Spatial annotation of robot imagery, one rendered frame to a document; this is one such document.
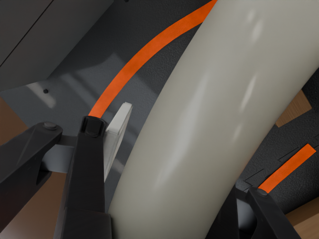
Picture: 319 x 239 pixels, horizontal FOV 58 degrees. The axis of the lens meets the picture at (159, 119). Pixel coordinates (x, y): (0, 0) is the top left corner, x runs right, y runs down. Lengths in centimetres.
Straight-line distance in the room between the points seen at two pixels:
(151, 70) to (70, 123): 38
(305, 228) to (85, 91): 97
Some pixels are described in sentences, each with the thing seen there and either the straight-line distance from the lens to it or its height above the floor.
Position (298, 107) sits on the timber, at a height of 14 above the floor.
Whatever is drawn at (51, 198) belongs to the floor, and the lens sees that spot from 137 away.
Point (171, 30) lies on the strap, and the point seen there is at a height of 2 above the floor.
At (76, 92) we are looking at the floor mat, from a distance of 114.
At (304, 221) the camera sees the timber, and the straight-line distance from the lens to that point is 124.
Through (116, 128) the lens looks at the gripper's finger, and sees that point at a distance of 15.
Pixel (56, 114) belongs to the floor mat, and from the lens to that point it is 119.
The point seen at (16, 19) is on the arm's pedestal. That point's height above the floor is 48.
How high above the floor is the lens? 106
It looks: 74 degrees down
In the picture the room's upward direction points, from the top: 161 degrees counter-clockwise
